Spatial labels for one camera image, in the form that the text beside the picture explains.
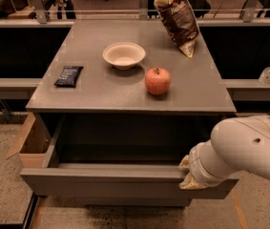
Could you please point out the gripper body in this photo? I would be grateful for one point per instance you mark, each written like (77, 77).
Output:
(196, 168)

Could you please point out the grey top drawer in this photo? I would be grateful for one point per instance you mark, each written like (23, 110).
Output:
(119, 156)

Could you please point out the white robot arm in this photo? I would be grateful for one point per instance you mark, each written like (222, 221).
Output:
(235, 144)

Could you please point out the grey drawer cabinet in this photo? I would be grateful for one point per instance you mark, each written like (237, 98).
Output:
(195, 89)

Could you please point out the open cardboard box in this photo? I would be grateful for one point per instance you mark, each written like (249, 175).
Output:
(30, 144)

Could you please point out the red apple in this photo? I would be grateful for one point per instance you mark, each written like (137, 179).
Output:
(157, 81)

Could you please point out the clear sanitizer pump bottle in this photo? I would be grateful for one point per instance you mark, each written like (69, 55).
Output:
(264, 78)

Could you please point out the white paper bowl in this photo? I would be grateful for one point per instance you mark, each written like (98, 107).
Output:
(124, 55)

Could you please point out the black snack bar packet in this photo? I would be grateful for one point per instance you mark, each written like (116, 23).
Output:
(68, 76)

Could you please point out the brown chip bag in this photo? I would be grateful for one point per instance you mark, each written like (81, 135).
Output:
(179, 20)

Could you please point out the metal guard railing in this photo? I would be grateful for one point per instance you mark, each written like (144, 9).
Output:
(208, 12)

